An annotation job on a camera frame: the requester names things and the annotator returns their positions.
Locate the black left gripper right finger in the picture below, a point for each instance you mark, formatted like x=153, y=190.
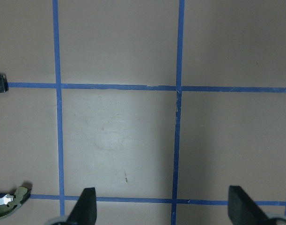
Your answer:
x=242, y=210

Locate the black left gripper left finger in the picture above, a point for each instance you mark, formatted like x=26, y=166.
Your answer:
x=85, y=210

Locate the dark green brake shoe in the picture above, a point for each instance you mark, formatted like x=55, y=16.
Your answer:
x=21, y=195

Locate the small black plastic part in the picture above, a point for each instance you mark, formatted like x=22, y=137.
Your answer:
x=3, y=83

